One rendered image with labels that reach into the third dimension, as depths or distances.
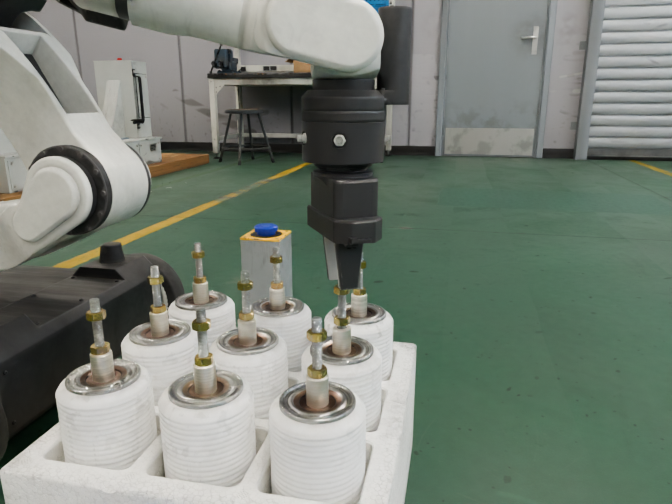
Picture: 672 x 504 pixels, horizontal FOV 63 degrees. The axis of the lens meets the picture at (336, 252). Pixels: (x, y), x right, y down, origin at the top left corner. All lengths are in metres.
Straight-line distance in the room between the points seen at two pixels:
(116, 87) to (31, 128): 3.33
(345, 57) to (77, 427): 0.45
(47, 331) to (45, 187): 0.23
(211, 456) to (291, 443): 0.09
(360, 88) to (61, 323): 0.67
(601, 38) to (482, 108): 1.14
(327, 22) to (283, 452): 0.40
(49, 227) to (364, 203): 0.55
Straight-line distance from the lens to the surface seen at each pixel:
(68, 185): 0.92
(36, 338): 0.99
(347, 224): 0.55
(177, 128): 6.33
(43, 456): 0.69
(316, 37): 0.54
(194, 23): 0.58
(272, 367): 0.67
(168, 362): 0.71
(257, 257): 0.93
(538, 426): 1.04
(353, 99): 0.55
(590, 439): 1.04
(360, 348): 0.66
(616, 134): 5.70
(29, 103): 1.00
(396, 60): 0.59
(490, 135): 5.59
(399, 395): 0.72
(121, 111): 4.31
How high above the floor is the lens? 0.54
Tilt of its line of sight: 16 degrees down
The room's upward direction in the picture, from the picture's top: straight up
